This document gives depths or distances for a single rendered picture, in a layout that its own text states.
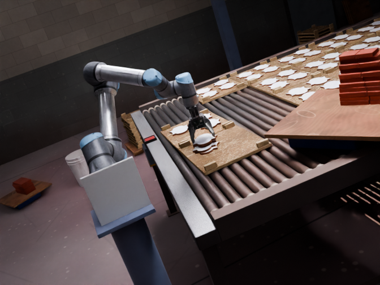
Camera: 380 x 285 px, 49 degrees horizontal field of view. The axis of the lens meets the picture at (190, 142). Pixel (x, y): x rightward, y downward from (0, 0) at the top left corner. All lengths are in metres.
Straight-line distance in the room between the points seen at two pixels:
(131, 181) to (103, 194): 0.13
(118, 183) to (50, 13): 5.56
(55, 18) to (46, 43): 0.43
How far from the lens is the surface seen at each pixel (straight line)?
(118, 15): 7.32
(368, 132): 1.62
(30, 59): 7.21
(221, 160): 1.92
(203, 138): 2.12
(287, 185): 1.55
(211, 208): 1.60
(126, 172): 1.84
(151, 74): 1.90
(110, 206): 1.88
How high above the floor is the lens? 1.70
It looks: 20 degrees down
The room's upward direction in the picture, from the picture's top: 19 degrees counter-clockwise
